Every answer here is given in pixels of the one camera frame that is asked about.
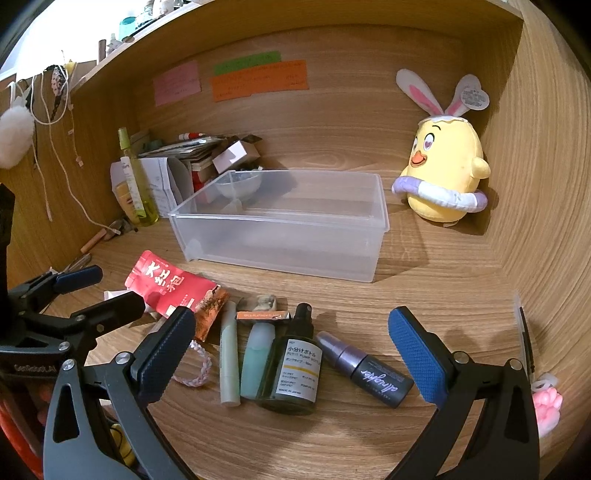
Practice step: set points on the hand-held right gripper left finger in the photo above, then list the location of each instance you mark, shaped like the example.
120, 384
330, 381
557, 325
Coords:
164, 353

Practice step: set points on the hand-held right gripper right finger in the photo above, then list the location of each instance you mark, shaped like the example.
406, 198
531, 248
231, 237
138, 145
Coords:
415, 357

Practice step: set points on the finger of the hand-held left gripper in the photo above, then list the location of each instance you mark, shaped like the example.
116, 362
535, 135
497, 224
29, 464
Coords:
115, 308
78, 278

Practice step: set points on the red box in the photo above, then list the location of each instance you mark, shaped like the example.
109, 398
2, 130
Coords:
157, 286

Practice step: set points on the orange packet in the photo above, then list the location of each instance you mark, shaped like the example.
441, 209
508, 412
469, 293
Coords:
210, 309

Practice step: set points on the pale green tube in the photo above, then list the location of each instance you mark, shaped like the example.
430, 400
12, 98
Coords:
229, 360

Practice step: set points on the teal bottle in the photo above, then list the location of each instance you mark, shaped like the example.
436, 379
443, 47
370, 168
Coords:
256, 364

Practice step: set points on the orange slim stick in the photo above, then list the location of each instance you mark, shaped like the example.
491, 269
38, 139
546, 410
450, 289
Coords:
263, 315

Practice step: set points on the small brown white packet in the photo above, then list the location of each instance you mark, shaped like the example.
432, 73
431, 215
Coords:
263, 302

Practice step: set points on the dark green spray bottle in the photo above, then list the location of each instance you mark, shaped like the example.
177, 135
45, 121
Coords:
291, 374

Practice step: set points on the clear plastic storage box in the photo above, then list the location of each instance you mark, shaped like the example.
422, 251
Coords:
277, 240

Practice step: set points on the white paper scrap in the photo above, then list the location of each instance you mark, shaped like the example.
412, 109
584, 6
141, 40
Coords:
115, 296

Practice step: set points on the pink stick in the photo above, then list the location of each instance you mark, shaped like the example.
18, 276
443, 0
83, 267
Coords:
93, 241

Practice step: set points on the yellow-green spray bottle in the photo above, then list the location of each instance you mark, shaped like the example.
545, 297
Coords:
138, 194

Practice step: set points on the black white strip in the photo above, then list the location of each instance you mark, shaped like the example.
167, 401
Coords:
526, 332

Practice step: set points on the white folded paper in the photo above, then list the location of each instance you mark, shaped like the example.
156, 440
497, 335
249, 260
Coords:
161, 184

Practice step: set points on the pink paw toy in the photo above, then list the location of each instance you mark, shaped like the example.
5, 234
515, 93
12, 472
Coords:
547, 406

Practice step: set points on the red boxes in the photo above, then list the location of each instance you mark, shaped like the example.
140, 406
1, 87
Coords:
198, 177

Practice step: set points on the white fluffy pompom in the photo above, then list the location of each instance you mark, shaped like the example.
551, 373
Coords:
14, 134

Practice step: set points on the stack of papers and booklets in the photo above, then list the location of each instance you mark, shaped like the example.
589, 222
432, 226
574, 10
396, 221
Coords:
184, 150

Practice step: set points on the ceramic bowl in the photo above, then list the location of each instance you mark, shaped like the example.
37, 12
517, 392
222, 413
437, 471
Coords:
240, 184

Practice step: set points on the red and white pen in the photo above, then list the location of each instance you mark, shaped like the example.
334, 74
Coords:
191, 135

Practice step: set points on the small white box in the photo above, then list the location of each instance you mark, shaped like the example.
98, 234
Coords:
229, 157

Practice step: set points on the yellow chick plush toy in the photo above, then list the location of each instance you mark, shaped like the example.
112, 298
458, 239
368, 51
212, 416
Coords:
443, 161

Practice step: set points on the pink sticky note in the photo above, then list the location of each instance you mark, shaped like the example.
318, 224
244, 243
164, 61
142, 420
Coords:
178, 83

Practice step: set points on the teal jar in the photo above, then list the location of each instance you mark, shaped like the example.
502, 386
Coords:
127, 27

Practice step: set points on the orange sticky note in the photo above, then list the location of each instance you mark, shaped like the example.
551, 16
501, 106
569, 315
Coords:
258, 85

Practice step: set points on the green sticky note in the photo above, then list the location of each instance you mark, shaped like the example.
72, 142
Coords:
247, 63

